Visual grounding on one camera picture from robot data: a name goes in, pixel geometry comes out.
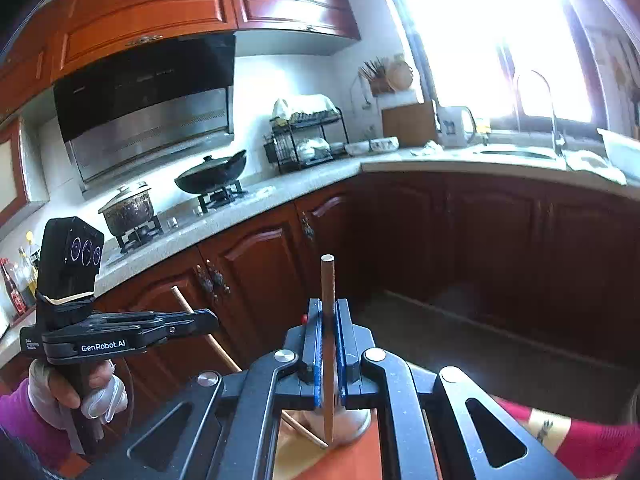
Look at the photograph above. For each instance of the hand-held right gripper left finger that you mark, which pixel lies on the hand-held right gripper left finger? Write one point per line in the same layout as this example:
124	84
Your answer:
317	360

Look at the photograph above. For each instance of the round woven pad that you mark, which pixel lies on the round woven pad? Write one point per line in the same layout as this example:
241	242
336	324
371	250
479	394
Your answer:
401	75

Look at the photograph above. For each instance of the black wok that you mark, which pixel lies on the black wok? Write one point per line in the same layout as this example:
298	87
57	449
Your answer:
210	175

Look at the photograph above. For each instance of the printed blanket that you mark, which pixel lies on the printed blanket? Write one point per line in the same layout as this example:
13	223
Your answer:
590	440

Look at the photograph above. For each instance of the red label sauce bottle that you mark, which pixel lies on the red label sauce bottle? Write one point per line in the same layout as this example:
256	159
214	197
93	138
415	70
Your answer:
14	287

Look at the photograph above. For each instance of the white printed cup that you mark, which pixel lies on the white printed cup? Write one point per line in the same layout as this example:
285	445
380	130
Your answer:
352	425

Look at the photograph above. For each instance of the white kettle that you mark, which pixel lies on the white kettle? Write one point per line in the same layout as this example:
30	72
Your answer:
452	127

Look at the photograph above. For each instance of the wall chopstick holder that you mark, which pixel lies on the wall chopstick holder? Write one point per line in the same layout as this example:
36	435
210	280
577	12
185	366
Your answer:
375	77

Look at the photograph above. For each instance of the wooden chopstick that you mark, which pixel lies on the wooden chopstick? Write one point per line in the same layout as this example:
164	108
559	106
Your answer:
327	285
225	355

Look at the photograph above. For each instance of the window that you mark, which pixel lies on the window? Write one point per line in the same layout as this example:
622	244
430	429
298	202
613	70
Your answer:
475	35

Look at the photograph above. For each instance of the white plastic bag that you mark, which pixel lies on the white plastic bag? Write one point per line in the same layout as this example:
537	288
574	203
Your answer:
300	106

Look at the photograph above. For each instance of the pot with glass lid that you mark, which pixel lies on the pot with glass lid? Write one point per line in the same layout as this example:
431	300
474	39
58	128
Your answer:
127	212

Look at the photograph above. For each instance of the person's left hand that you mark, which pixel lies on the person's left hand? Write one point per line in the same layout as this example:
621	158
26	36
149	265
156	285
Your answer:
107	395

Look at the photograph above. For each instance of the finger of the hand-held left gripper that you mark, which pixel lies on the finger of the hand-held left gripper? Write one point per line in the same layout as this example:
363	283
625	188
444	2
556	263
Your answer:
150	317
195	330

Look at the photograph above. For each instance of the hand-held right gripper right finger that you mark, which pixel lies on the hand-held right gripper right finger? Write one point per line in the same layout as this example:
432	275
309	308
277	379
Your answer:
342	360

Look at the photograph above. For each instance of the wooden wall cabinets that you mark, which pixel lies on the wooden wall cabinets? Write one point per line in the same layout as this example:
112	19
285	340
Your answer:
150	5

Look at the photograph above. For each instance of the white cloth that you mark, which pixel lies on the white cloth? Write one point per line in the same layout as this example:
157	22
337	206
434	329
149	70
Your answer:
595	165

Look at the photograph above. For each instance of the gas stove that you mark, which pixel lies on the gas stove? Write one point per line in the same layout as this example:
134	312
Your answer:
220	200

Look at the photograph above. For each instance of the wooden cutting board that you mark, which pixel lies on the wooden cutting board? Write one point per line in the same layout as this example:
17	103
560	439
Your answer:
407	125

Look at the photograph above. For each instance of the white stone countertop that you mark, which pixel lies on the white stone countertop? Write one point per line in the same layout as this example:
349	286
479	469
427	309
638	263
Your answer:
280	190

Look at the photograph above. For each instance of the patterned ceramic bowl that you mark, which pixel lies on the patterned ceramic bowl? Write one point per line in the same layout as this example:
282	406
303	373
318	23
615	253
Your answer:
372	146

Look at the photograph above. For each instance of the wooden base cabinets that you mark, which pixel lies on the wooden base cabinets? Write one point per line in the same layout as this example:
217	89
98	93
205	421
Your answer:
260	270

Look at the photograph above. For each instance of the metal faucet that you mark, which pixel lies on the metal faucet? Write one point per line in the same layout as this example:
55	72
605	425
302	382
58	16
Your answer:
555	125

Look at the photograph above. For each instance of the person's left forearm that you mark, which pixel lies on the person's left forearm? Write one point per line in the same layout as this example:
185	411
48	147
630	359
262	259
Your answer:
25	425

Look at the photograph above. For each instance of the kitchen sink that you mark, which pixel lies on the kitchen sink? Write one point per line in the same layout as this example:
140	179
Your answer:
517	152

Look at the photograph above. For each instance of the black steel range hood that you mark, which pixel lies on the black steel range hood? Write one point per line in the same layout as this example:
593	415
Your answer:
145	110

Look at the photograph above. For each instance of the clear oil bottle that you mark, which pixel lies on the clear oil bottle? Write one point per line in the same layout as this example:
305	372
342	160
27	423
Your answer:
27	275

